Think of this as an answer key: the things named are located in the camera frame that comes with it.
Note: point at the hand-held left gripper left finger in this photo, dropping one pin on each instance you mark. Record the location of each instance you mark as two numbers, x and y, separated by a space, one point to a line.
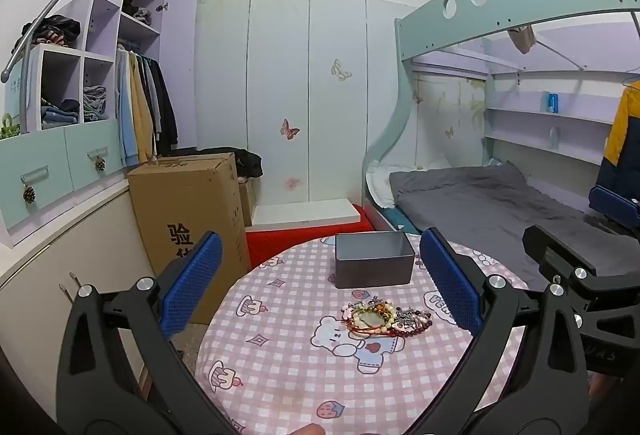
192 285

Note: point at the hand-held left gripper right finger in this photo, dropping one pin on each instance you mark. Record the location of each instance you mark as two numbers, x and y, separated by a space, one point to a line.
450 285

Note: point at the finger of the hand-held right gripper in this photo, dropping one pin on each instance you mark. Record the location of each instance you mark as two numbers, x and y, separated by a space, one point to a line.
550 247
615 201

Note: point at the pile of mixed jewelry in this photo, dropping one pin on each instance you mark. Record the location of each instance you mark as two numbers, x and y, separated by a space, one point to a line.
385 317

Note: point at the grey metal tin box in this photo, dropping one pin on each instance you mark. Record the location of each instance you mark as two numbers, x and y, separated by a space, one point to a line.
375 272

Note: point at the person's left hand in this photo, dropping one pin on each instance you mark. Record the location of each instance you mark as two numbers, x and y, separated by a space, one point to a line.
307 430

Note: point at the yellow and navy jacket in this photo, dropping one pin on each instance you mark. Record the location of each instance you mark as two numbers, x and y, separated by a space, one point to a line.
622 130

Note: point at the large cardboard box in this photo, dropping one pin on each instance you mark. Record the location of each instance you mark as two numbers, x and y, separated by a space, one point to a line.
190 205

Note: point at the teal waffle blanket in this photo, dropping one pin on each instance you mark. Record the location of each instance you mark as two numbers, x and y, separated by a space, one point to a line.
400 220

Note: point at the grey blanket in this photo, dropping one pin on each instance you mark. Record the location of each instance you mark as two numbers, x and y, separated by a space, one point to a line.
475 205

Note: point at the small cardboard box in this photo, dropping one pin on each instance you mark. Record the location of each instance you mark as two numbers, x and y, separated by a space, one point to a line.
247 205

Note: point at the red ottoman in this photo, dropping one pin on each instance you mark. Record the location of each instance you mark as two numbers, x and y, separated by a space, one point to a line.
300 242

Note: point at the blue packet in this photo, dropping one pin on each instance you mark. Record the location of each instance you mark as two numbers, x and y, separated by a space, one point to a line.
552 103

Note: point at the round table with checked cloth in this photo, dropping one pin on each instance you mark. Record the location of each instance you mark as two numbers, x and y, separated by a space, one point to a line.
280 365

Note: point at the white pillow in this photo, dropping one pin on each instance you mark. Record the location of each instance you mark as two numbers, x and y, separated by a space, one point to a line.
380 187

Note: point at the white board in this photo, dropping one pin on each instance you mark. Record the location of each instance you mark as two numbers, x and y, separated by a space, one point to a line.
305 214

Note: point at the black garment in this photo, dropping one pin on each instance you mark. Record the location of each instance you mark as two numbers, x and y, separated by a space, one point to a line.
245 162

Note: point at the white curved cabinet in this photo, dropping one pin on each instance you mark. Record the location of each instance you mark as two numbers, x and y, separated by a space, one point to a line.
60 255

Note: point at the faded pink butterfly sticker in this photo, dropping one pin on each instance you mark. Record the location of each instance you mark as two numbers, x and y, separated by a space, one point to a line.
292 183

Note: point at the pine cone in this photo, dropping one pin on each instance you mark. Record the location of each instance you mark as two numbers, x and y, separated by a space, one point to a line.
29 194
100 164

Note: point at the small tan butterfly sticker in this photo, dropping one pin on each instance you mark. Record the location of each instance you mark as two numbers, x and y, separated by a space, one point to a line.
449 132
417 97

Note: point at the teal drawer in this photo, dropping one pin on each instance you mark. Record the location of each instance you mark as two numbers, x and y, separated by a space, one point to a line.
30 165
92 147

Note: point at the row of hanging clothes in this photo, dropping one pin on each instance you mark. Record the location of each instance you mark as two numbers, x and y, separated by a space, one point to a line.
145 110

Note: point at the pink brown butterfly sticker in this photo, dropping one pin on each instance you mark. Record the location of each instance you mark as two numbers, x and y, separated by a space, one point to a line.
289 130

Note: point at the brown cloth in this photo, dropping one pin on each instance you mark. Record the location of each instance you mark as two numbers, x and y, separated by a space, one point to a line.
522 40

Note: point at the folded grey clothes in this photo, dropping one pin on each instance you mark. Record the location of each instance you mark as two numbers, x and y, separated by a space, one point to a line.
95 104

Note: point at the folded blue clothes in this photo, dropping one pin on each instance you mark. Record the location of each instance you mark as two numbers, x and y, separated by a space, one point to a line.
60 115

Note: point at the beige striped butterfly sticker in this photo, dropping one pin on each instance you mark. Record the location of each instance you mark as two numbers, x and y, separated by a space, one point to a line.
342 71

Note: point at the green artificial plant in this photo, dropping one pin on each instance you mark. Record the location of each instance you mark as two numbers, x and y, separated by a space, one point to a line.
9 127

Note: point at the grey and black clothes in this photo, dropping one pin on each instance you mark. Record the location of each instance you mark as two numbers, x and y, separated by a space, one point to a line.
137 12

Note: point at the lilac shelf unit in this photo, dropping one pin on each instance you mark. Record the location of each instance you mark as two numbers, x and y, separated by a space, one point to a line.
107 10

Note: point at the dark clothes pile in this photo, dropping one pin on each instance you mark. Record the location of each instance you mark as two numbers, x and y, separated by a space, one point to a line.
55 31

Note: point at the lilac wall shelves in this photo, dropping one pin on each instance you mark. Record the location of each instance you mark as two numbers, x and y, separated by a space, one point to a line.
540 120

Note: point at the teal bunk bed frame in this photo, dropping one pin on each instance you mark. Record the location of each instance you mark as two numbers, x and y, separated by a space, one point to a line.
500 15

